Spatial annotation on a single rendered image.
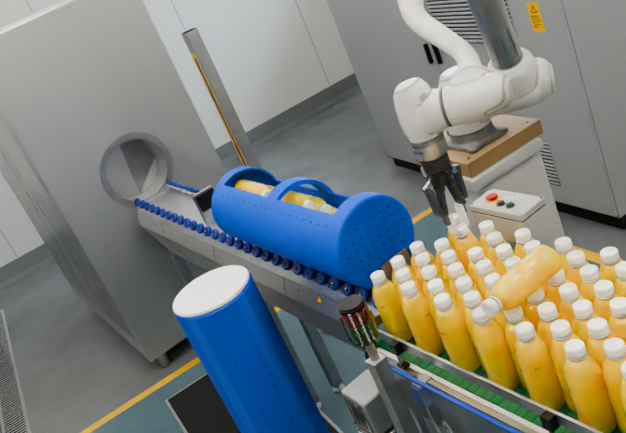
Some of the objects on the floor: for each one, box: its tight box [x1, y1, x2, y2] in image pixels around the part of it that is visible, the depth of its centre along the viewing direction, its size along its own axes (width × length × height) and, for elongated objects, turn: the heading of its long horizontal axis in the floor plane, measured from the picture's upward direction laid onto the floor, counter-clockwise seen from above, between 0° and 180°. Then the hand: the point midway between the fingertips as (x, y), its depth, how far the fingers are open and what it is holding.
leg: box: [297, 318, 345, 393], centre depth 335 cm, size 6×6×63 cm
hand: (456, 219), depth 204 cm, fingers closed on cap, 4 cm apart
